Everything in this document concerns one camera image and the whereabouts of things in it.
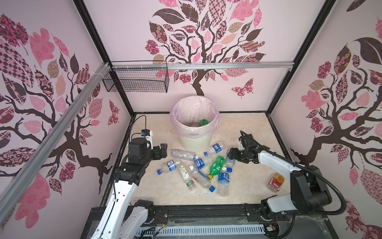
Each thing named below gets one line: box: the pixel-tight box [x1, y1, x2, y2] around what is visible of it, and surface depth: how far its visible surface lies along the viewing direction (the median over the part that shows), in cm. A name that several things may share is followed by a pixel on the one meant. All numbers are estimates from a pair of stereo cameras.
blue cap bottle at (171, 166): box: [156, 159, 181, 175], surface depth 87 cm
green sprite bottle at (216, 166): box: [207, 155, 227, 181], surface depth 87 cm
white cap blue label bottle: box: [217, 166, 230, 197], surface depth 83 cm
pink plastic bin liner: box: [169, 95, 221, 136], surface depth 92 cm
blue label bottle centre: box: [188, 154, 215, 171], surface depth 88 cm
